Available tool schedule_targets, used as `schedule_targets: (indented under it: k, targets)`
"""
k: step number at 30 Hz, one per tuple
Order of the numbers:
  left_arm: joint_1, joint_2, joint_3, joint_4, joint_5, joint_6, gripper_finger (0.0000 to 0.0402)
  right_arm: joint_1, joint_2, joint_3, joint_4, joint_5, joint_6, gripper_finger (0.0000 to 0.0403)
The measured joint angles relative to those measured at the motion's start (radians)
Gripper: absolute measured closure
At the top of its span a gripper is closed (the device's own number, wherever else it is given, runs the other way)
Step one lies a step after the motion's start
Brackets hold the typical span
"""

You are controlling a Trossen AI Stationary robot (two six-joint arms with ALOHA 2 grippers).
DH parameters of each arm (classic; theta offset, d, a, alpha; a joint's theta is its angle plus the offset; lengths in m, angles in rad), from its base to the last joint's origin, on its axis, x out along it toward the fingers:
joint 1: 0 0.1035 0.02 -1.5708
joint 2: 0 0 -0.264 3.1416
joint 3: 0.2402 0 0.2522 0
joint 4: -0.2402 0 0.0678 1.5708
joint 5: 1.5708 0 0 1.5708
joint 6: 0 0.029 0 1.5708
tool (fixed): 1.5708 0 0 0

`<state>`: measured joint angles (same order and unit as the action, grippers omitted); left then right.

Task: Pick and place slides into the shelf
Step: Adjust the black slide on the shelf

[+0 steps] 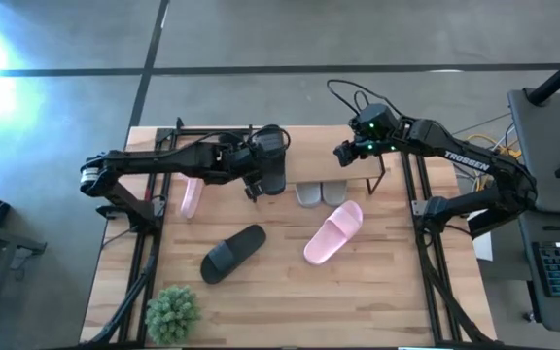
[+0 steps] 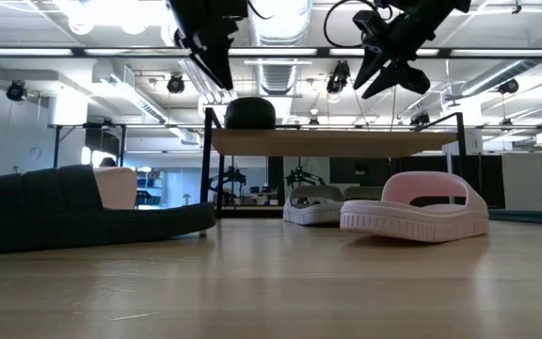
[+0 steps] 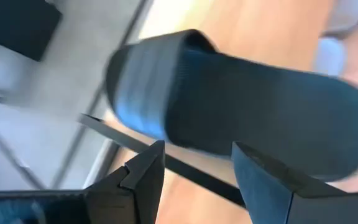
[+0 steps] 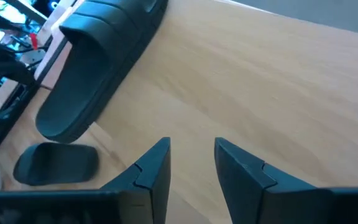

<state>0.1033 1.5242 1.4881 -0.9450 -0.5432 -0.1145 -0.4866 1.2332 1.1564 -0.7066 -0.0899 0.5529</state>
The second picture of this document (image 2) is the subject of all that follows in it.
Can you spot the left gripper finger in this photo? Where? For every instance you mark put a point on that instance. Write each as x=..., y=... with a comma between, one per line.
x=219, y=61

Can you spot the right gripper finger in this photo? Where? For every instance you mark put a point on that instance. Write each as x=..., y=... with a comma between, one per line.
x=372, y=66
x=405, y=75

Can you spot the black rubber slide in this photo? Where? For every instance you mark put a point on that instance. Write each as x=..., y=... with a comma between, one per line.
x=250, y=115
x=87, y=230

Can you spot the white rubber slide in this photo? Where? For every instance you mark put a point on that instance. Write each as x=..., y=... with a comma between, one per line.
x=311, y=214
x=362, y=193

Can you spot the pink rubber slide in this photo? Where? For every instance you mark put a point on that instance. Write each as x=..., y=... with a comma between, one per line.
x=412, y=221
x=118, y=188

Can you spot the black background robot arm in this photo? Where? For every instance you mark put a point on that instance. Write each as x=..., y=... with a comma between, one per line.
x=233, y=176
x=301, y=178

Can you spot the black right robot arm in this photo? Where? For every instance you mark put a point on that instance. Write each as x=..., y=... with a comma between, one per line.
x=445, y=4

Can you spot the black partition panel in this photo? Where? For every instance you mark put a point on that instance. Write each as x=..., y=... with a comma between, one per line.
x=431, y=164
x=492, y=179

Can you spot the black hanging box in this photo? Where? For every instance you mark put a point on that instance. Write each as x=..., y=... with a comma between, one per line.
x=104, y=141

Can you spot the person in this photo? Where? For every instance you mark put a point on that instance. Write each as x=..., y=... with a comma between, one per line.
x=107, y=163

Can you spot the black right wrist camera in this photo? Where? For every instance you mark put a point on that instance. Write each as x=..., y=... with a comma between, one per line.
x=366, y=28

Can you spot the silver ceiling air duct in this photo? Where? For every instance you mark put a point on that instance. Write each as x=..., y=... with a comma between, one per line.
x=278, y=19

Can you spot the wooden shelf black metal frame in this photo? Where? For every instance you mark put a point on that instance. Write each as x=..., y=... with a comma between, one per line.
x=337, y=143

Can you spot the black background table frame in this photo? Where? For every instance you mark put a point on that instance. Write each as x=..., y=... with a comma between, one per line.
x=57, y=146

